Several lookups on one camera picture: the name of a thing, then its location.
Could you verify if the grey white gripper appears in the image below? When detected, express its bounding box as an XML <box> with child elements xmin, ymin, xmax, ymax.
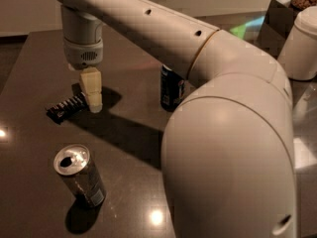
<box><xmin>63</xmin><ymin>39</ymin><xmax>103</xmax><ymax>113</ymax></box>

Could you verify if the black rxbar chocolate bar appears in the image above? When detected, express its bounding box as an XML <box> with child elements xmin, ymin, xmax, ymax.
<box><xmin>47</xmin><ymin>92</ymin><xmax>88</xmax><ymax>124</ymax></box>

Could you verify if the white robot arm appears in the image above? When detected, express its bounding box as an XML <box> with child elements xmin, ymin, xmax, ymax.
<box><xmin>57</xmin><ymin>0</ymin><xmax>298</xmax><ymax>238</ymax></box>

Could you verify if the blue pepsi can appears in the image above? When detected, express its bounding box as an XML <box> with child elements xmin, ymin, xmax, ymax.
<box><xmin>160</xmin><ymin>64</ymin><xmax>185</xmax><ymax>111</ymax></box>

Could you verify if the silver grey drink can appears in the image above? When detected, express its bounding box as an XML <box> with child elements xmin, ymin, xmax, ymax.
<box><xmin>53</xmin><ymin>144</ymin><xmax>106</xmax><ymax>208</ymax></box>

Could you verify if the dark box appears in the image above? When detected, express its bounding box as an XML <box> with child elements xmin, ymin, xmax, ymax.
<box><xmin>257</xmin><ymin>0</ymin><xmax>299</xmax><ymax>58</ymax></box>

